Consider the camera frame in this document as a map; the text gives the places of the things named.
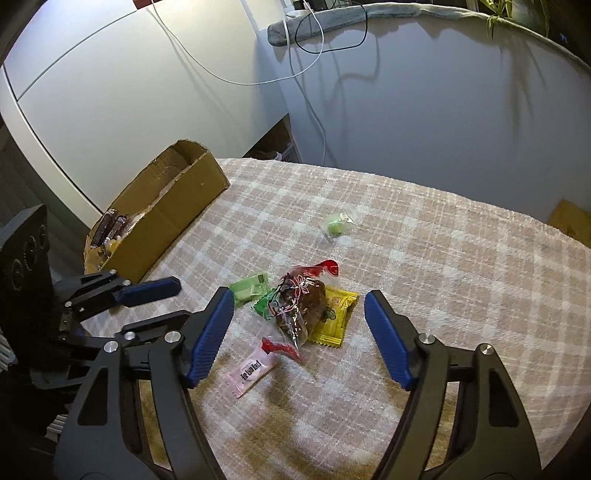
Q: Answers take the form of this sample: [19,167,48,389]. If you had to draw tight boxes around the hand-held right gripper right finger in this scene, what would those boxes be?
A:
[364,290,543,480]

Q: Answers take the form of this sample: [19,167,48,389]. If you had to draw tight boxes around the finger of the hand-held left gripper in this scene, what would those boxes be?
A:
[73,310,192,352]
[53,271,182,322]

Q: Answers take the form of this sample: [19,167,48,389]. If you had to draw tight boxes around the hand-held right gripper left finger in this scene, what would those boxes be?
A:
[54,287,236,480]

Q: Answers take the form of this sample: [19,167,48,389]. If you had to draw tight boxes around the pink snack packet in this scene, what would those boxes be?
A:
[226,347,279,398]

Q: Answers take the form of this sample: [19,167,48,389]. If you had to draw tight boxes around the yellow snack packet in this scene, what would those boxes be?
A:
[308,285,359,348]

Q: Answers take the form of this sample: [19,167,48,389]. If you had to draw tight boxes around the dark green snack packet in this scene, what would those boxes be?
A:
[253,295,278,319]

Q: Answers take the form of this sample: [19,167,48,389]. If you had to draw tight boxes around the light green snack packet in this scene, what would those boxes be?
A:
[229,272,272,308]

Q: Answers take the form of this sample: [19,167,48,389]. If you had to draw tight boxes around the black chocolate bar packet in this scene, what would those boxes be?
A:
[92,210,127,245]

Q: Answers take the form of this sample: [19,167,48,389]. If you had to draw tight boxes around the brown cardboard box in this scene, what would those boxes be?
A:
[83,140,230,283]

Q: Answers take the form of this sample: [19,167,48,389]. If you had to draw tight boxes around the clear snack bag red ends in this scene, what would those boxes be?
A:
[262,261,341,363]

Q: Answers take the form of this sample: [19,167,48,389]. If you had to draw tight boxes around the round green wrapped candy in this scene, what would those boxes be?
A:
[322,211,358,241]

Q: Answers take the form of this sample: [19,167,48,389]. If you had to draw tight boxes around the potted spider plant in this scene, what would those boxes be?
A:
[480,0,550,38]

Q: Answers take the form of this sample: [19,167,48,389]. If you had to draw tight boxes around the long white cable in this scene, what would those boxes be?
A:
[148,0,324,86]

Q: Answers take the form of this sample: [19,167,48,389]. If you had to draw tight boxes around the black cable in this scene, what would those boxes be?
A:
[295,6,369,52]

